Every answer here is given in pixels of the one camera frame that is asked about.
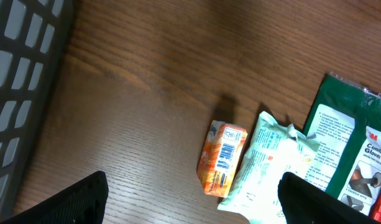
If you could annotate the light green wipes pack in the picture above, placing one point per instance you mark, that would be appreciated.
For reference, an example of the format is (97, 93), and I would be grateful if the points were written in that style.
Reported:
(273, 150)

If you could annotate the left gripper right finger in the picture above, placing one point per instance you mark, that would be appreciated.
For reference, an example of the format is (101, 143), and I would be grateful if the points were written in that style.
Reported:
(303, 203)

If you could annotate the orange tissue pack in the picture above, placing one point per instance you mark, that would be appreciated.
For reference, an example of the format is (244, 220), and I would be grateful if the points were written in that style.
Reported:
(220, 157)

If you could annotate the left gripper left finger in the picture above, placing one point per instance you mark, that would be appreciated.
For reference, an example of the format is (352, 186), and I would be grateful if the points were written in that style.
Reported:
(81, 203)

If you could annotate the grey plastic mesh basket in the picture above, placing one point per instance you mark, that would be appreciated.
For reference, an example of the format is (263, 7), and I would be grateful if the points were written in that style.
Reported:
(32, 37)

